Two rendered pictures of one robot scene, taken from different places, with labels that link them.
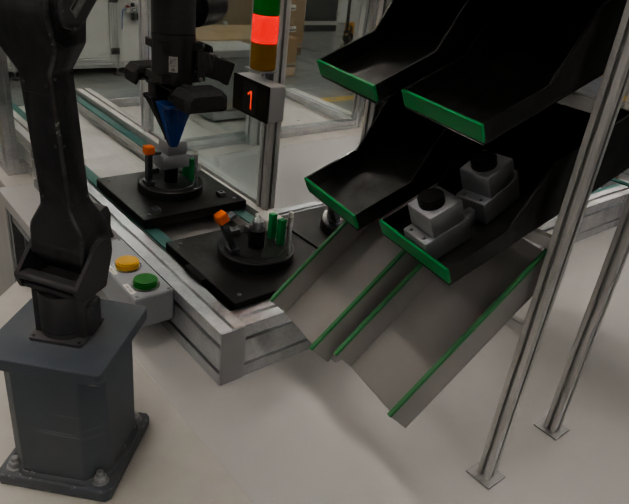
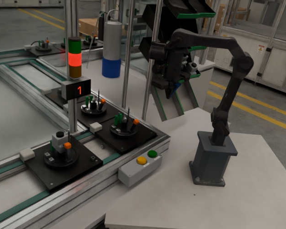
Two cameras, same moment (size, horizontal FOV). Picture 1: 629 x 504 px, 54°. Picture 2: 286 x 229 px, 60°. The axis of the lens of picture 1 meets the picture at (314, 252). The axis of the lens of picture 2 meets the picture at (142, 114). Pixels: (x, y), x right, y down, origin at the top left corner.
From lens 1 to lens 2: 1.56 m
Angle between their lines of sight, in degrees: 83
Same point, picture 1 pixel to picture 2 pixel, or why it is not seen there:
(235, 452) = (189, 147)
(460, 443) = not seen: hidden behind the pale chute
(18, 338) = (227, 148)
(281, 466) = (189, 140)
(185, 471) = not seen: hidden behind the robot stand
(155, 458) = not seen: hidden behind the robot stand
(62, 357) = (227, 139)
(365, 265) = (161, 96)
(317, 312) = (167, 113)
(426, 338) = (180, 95)
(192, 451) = (193, 154)
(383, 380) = (184, 107)
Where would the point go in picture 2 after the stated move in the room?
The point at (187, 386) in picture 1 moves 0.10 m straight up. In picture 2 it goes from (171, 157) to (174, 142)
